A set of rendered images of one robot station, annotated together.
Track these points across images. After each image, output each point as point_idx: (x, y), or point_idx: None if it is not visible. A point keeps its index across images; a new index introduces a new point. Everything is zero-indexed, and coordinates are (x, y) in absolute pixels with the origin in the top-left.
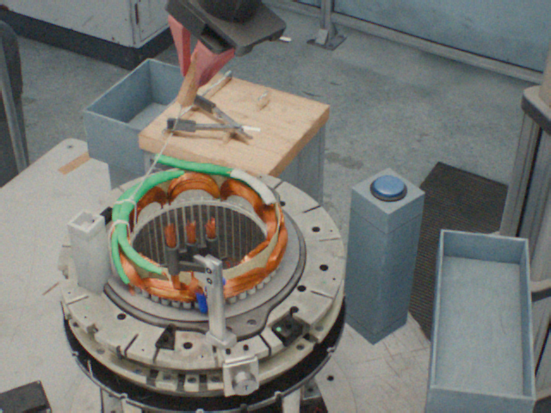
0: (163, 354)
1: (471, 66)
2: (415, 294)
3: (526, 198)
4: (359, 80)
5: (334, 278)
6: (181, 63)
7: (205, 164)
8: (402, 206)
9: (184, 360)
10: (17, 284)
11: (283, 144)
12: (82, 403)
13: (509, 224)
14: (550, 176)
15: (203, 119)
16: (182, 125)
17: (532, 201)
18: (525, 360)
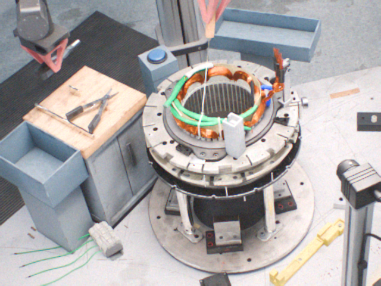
0: (292, 123)
1: None
2: (2, 215)
3: (180, 8)
4: None
5: (247, 64)
6: (212, 15)
7: (177, 86)
8: (171, 53)
9: (296, 115)
10: None
11: (117, 86)
12: (214, 264)
13: (174, 30)
14: None
15: (78, 120)
16: (96, 121)
17: (184, 6)
18: (290, 24)
